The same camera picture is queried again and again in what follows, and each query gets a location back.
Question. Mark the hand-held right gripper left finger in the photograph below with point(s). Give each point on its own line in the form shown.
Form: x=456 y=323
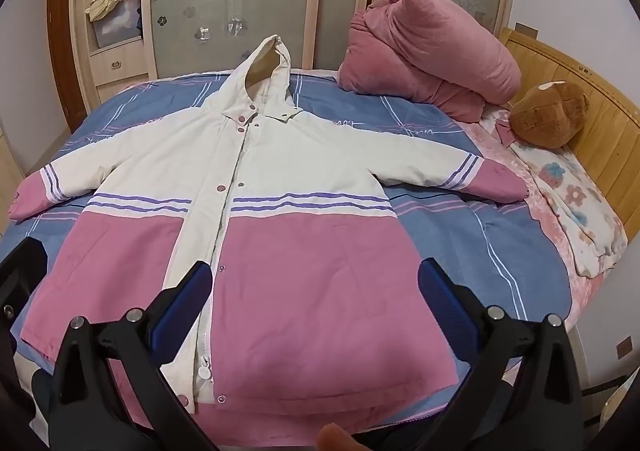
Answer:
x=199 y=283

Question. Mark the person's right hand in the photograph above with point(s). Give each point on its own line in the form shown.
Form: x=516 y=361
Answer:
x=337 y=438

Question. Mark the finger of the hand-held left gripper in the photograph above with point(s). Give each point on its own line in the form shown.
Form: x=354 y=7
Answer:
x=25 y=266

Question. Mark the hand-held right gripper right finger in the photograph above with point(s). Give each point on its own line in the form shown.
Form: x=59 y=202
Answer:
x=436 y=288

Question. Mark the wall socket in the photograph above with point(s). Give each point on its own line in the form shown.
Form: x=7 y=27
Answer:
x=624 y=347

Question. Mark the brown plush toy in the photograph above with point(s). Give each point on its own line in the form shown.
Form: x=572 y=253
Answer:
x=547 y=116

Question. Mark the blue striped bed sheet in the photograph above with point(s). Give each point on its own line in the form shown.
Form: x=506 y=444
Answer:
x=450 y=241

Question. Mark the pink floral mattress cover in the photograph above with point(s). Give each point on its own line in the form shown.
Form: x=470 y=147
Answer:
x=542 y=236

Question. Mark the grey storage box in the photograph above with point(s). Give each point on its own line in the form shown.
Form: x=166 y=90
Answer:
x=117 y=33

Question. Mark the floral pillow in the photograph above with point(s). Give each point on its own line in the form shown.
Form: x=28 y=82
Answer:
x=575 y=201

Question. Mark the pink folded quilt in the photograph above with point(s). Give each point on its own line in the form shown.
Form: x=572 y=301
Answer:
x=425 y=46

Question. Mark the wardrobe drawer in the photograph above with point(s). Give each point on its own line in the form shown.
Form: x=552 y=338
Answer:
x=117 y=65

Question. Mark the cream and pink hooded jacket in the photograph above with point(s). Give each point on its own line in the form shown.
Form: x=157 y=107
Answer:
x=300 y=281

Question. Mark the wooden headboard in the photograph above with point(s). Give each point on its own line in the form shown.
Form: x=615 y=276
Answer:
x=615 y=141

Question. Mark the beige wardrobe with glass doors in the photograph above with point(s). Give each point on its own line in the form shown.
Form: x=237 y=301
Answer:
x=210 y=31

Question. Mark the brown wooden door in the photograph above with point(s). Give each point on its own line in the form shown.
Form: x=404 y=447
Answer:
x=67 y=41

